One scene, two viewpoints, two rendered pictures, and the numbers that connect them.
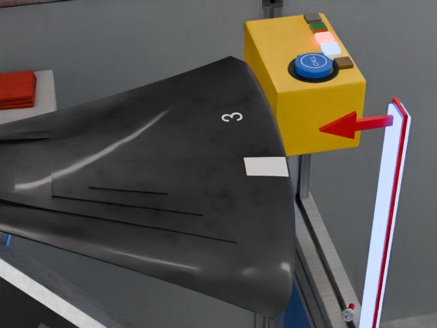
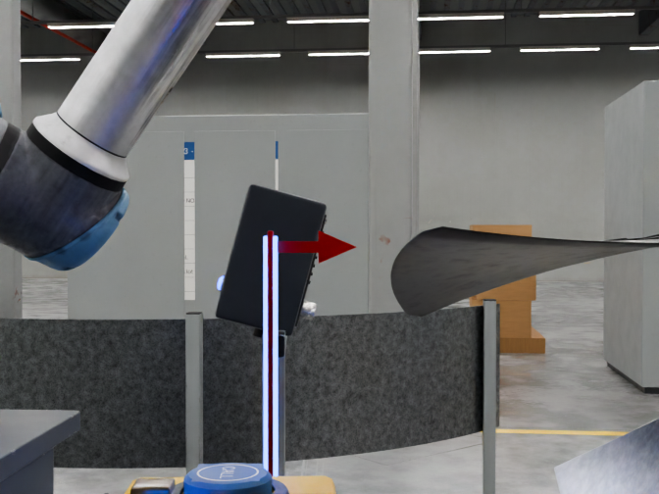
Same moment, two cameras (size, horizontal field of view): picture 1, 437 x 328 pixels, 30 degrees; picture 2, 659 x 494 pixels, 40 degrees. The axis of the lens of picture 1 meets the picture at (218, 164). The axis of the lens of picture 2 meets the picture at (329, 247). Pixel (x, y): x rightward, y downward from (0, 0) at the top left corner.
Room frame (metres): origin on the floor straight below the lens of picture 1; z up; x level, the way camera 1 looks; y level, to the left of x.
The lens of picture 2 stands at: (1.16, 0.00, 1.19)
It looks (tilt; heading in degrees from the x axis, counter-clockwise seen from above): 1 degrees down; 188
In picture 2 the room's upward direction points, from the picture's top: straight up
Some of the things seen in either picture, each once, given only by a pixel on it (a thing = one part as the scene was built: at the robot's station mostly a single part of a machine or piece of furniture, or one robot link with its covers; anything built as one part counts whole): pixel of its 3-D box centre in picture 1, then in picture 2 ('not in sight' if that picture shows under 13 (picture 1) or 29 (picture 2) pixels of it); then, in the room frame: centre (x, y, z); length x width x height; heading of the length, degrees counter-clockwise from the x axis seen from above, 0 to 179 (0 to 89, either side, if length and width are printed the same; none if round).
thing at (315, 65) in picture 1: (313, 66); (228, 487); (0.76, -0.11, 1.08); 0.04 x 0.04 x 0.02
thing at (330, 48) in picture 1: (330, 48); not in sight; (0.79, -0.13, 1.08); 0.02 x 0.02 x 0.01; 10
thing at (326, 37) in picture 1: (324, 38); not in sight; (0.82, -0.12, 1.08); 0.02 x 0.02 x 0.01; 10
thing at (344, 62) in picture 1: (343, 62); (153, 488); (0.76, -0.14, 1.08); 0.02 x 0.02 x 0.01; 10
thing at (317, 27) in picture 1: (318, 27); not in sight; (0.84, -0.12, 1.08); 0.02 x 0.02 x 0.01; 10
